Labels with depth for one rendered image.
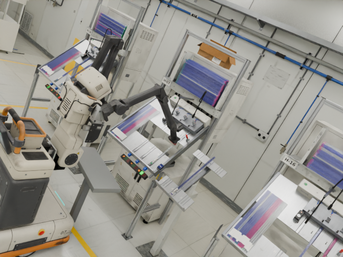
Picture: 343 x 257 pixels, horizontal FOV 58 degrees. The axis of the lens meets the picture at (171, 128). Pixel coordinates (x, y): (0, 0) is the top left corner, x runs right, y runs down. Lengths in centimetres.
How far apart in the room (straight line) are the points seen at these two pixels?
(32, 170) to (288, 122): 311
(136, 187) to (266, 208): 139
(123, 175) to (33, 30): 570
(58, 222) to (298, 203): 182
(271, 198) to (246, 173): 184
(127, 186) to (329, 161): 195
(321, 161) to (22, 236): 219
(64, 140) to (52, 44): 549
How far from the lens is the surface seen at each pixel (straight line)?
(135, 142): 292
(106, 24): 397
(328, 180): 258
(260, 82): 433
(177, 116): 298
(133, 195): 332
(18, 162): 204
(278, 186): 265
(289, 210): 258
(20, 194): 217
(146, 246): 308
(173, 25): 524
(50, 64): 410
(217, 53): 333
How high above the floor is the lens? 191
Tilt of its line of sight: 17 degrees down
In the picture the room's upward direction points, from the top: 26 degrees clockwise
